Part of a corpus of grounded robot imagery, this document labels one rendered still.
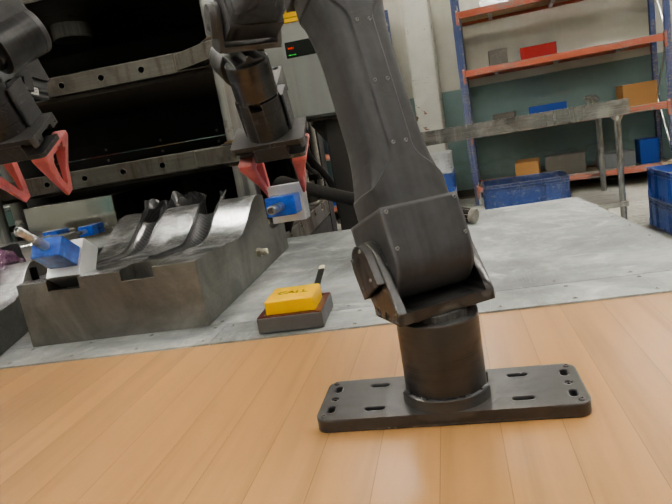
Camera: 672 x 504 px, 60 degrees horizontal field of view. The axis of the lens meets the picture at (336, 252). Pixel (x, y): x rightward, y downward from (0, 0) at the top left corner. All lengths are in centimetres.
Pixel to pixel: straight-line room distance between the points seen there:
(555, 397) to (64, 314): 65
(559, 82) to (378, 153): 698
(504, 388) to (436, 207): 15
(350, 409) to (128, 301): 44
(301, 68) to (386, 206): 121
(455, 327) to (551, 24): 707
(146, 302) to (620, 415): 58
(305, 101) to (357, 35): 113
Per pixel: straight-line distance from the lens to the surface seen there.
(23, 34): 82
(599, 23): 749
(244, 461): 46
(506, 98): 738
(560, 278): 77
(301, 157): 80
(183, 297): 80
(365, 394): 49
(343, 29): 48
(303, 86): 161
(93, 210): 176
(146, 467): 49
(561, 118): 428
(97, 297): 85
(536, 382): 48
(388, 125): 45
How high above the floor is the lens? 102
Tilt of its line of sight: 11 degrees down
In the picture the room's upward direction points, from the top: 10 degrees counter-clockwise
